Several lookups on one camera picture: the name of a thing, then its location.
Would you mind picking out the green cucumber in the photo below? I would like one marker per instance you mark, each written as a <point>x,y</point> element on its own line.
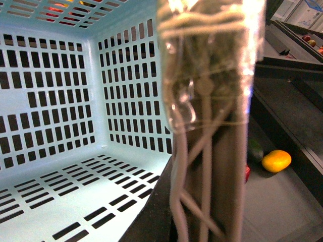
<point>254,151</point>

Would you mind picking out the light blue plastic basket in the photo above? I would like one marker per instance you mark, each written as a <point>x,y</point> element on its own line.
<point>84,136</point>

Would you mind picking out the red apple near gripper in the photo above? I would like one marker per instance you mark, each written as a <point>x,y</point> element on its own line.
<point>247,173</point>

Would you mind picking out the yellow mango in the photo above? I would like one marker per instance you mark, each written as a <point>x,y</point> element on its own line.
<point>276,161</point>

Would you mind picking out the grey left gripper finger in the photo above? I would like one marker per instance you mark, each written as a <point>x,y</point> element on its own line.
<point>208,54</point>

